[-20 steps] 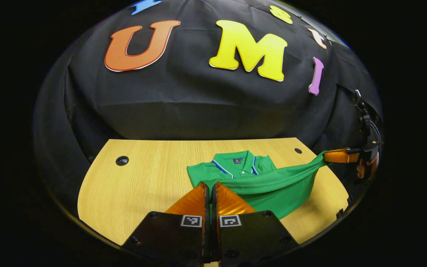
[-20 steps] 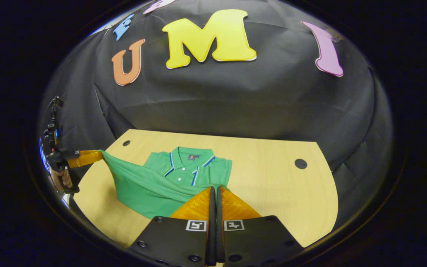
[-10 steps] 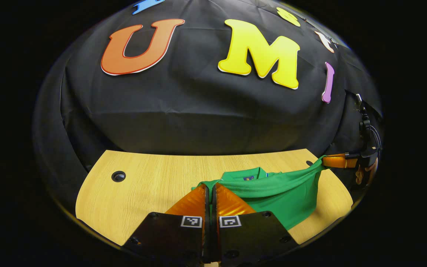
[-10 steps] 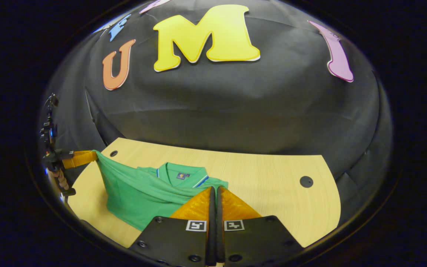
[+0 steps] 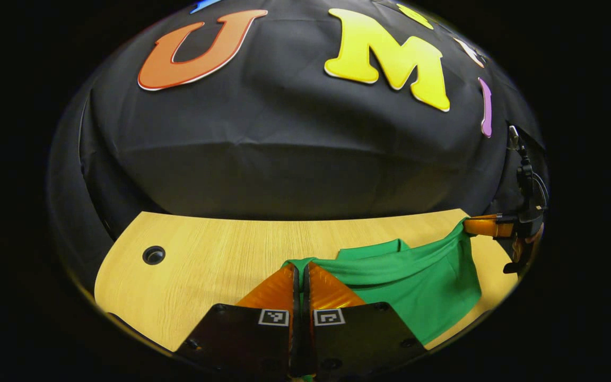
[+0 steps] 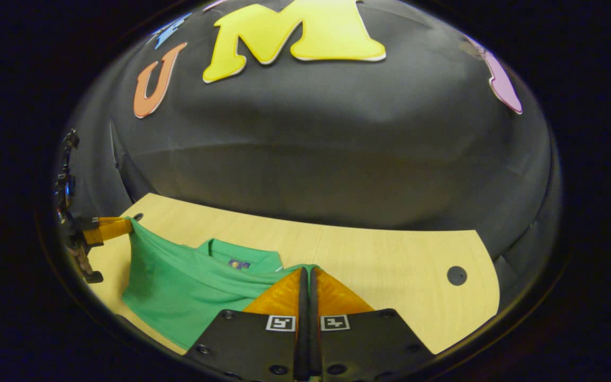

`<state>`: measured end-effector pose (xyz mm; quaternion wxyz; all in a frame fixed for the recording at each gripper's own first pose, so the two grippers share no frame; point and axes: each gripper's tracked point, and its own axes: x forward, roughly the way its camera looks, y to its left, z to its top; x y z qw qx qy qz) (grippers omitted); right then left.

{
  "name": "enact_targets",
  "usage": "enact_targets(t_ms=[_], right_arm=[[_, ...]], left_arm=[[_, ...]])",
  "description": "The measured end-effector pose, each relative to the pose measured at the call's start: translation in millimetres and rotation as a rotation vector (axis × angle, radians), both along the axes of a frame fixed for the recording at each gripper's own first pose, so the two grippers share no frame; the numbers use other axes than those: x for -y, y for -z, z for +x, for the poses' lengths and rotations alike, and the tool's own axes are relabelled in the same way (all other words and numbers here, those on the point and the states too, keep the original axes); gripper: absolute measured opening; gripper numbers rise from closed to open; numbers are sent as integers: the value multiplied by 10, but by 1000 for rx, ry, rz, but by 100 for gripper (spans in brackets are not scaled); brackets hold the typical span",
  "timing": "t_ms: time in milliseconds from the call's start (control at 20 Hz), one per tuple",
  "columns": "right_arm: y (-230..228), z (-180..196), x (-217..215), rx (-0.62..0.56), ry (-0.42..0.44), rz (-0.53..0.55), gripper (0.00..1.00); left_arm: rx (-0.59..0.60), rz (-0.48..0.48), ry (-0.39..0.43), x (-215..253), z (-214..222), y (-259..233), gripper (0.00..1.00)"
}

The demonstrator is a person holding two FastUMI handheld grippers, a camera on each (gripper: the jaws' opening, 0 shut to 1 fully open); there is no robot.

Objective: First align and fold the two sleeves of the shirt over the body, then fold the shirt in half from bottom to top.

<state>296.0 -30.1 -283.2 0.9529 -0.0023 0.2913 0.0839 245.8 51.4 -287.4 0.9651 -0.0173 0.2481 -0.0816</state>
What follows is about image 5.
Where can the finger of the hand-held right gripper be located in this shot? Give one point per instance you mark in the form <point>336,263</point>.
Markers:
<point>488,226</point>

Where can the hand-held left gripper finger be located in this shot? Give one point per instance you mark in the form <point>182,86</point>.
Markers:
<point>296,318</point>
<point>307,318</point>

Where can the green T-shirt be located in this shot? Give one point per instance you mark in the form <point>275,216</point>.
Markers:
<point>417,286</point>

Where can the black backdrop cloth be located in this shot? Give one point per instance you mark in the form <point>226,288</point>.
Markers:
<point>284,159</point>

